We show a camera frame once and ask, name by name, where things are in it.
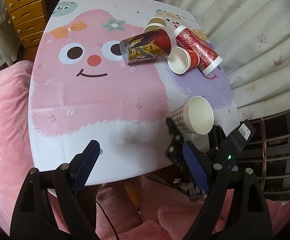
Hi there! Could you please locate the small red paper cup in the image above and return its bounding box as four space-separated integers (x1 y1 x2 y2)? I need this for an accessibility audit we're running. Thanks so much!
167 47 200 75

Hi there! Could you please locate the dark red printed cup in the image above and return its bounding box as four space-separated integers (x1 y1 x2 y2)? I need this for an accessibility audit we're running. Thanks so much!
119 27 177 64

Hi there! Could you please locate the checkered paper cup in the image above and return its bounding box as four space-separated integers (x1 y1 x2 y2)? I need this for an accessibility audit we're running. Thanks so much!
169 96 214 135

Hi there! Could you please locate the tall red paper cup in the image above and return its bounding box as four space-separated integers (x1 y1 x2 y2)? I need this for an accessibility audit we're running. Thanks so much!
174 25 223 76

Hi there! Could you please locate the cartoon printed tablecloth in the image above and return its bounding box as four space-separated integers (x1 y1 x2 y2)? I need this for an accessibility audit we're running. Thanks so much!
29 0 239 185

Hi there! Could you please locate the beige paper cup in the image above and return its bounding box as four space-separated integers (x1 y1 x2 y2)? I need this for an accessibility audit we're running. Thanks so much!
143 17 167 33

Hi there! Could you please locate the pink blanket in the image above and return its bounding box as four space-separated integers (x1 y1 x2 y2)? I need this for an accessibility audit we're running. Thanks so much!
0 61 34 233

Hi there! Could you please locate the pink fleece clothing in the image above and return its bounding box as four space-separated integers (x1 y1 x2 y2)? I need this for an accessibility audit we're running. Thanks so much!
94 174 290 240

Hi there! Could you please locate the black cable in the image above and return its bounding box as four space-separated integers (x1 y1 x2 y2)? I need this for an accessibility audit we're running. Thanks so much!
94 173 186 240

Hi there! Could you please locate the white floral curtain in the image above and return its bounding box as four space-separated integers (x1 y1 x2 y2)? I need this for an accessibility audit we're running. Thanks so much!
160 0 290 119

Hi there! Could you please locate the metal rack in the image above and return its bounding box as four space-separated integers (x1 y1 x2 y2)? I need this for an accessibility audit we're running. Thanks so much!
237 110 290 201

